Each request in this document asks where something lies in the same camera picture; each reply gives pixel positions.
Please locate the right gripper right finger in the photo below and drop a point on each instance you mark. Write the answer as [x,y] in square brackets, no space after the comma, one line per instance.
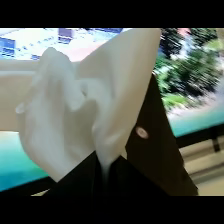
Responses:
[128,181]

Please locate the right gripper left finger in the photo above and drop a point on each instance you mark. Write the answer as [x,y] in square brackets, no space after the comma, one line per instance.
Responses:
[83,181]

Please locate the white T-shirt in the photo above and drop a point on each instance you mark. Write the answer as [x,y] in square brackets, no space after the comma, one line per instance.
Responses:
[110,83]

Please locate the silver frame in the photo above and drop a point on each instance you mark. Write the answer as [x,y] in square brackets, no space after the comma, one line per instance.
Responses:
[203,160]

